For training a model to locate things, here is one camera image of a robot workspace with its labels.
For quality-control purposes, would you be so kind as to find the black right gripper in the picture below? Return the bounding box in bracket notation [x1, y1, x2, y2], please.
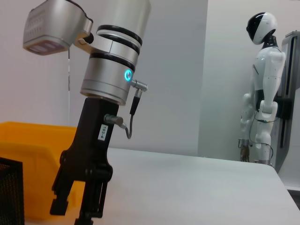
[49, 97, 120, 225]

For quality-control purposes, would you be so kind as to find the black mesh pen holder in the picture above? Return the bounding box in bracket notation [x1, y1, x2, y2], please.
[0, 156, 25, 225]

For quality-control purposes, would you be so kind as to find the yellow plastic storage bin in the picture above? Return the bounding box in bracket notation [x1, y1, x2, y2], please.
[0, 121, 85, 221]

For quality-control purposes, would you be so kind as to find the white humanoid robot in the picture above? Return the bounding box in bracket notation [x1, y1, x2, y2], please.
[238, 11, 286, 165]

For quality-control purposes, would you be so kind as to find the white machine stand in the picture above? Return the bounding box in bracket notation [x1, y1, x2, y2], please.
[273, 30, 300, 188]

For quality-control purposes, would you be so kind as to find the right gripper connector cable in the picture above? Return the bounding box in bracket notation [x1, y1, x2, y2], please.
[104, 79, 149, 140]

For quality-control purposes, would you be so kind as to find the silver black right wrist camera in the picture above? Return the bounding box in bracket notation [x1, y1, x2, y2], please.
[22, 0, 95, 55]

